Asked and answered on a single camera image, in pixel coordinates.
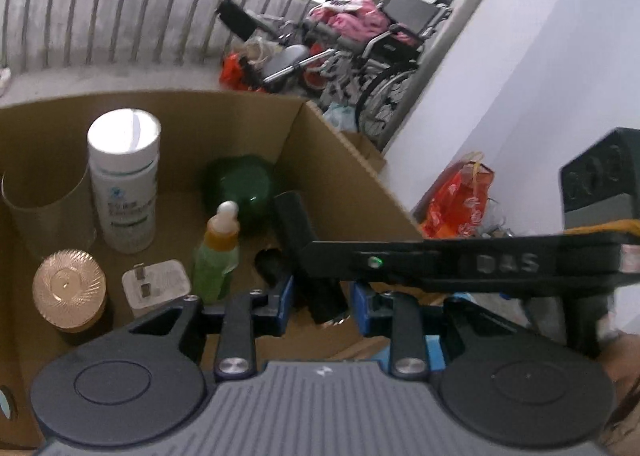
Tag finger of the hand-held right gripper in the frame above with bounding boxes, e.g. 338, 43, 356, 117
295, 239, 359, 283

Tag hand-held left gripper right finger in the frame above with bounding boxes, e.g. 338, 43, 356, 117
350, 281, 521, 380

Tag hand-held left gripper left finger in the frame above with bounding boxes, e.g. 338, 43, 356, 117
127, 276, 296, 381

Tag black oblong device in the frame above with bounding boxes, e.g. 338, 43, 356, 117
272, 189, 350, 325

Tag dark green bowl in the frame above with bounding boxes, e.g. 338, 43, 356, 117
201, 155, 277, 238

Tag white charger plug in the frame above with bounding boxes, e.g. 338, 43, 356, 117
121, 259, 192, 323

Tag white capped plastic bottle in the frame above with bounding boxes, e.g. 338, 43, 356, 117
87, 108, 163, 255

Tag jar with rose gold lid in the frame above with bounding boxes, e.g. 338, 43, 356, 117
32, 249, 109, 333

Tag clear glass cup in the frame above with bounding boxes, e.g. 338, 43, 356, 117
0, 167, 99, 258

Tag large brown cardboard box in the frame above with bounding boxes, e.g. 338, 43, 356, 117
0, 89, 427, 453

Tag orange plastic bag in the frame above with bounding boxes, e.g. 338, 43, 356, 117
416, 151, 497, 240

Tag pale plastic bag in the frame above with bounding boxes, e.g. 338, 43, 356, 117
322, 103, 359, 135

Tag grey padded seat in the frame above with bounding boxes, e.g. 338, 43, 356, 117
261, 44, 312, 80

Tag red plastic bag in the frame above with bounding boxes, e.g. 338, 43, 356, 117
219, 51, 262, 93

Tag black wheelchair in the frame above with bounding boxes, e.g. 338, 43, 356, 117
344, 0, 462, 153

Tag pink clothes pile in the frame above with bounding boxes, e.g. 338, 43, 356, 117
309, 0, 397, 43

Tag black padded board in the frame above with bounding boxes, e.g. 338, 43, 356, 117
215, 0, 282, 43

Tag metal balcony railing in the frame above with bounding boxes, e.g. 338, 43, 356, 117
0, 0, 353, 83

